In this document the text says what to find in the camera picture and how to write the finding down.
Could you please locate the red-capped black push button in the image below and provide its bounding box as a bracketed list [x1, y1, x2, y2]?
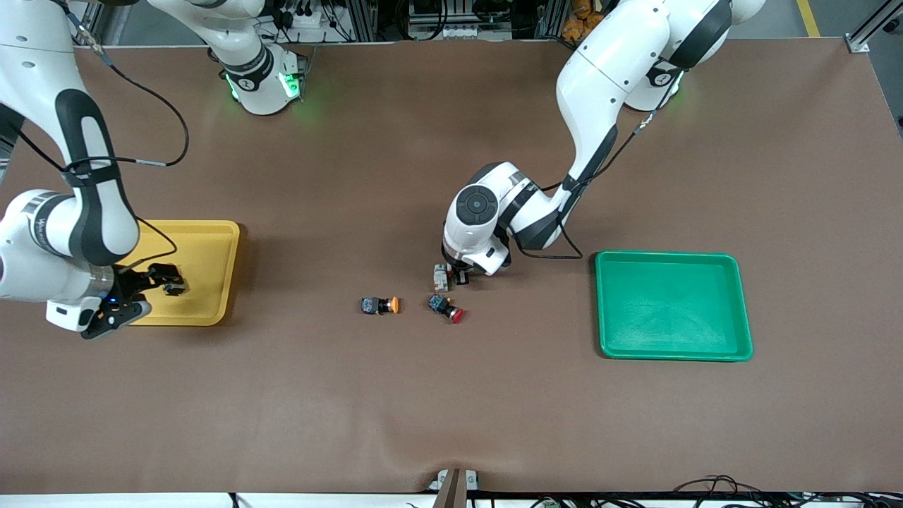
[428, 294, 466, 325]

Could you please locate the yellow plastic tray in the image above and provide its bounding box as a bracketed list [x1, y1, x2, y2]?
[116, 220, 242, 327]

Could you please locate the brown table mat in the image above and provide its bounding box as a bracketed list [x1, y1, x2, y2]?
[0, 39, 903, 495]

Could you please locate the green plastic tray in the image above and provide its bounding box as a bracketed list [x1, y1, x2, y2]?
[595, 251, 754, 362]

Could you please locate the electronics control box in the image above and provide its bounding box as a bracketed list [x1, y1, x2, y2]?
[406, 0, 514, 42]

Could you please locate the pile of orange items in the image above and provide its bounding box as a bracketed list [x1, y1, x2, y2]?
[562, 0, 602, 41]

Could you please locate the white power strip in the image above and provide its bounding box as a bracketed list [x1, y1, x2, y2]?
[279, 6, 334, 32]

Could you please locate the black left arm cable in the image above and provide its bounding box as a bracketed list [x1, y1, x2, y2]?
[514, 67, 681, 262]

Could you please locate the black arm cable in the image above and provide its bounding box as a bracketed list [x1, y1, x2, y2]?
[56, 0, 191, 276]
[514, 67, 681, 262]

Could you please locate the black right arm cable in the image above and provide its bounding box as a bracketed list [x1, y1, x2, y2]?
[56, 0, 191, 276]

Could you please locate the black cable bundle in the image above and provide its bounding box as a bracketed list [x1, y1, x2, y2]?
[670, 474, 903, 508]

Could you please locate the aluminium frame profile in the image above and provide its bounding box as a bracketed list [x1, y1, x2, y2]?
[845, 0, 903, 54]

